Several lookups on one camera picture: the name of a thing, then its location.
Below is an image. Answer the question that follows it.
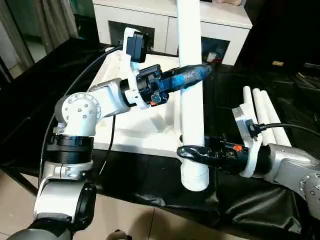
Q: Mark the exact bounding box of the white plastic table top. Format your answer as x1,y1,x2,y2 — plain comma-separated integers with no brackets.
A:
87,48,213,159

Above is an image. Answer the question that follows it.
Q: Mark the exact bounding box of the black plastic mat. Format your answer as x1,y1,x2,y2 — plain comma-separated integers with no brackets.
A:
0,37,320,240

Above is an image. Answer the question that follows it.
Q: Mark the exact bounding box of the white cabinet with glass doors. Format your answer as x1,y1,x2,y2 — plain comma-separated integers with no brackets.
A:
91,0,253,66

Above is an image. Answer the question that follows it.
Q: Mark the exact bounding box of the dark cabinet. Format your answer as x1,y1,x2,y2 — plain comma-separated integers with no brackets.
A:
237,0,320,73

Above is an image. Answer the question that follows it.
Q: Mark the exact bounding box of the grey curtain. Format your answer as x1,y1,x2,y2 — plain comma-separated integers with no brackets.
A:
32,0,78,55

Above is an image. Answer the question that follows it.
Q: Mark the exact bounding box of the black right camera cable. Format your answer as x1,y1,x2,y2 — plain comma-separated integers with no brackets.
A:
258,122,320,138

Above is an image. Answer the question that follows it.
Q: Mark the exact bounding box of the black work table frame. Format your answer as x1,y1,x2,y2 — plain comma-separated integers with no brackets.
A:
0,163,38,196

